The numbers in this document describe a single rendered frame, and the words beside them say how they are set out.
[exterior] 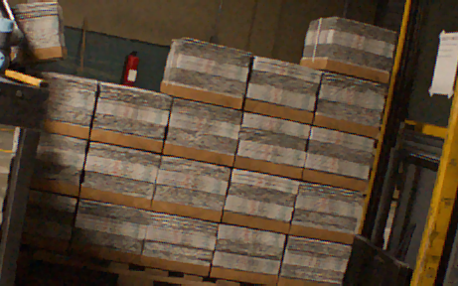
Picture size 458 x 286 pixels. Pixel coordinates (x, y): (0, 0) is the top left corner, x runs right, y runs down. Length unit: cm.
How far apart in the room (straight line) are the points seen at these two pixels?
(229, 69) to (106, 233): 81
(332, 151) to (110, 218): 94
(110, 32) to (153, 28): 61
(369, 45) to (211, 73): 68
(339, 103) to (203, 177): 64
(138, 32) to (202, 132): 727
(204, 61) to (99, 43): 708
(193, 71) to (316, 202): 74
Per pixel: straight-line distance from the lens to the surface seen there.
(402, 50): 384
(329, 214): 322
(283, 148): 312
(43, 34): 303
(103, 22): 1008
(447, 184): 320
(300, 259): 323
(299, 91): 312
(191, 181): 305
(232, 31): 1091
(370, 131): 322
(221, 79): 304
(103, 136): 300
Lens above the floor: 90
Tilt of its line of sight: 5 degrees down
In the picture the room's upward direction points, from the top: 12 degrees clockwise
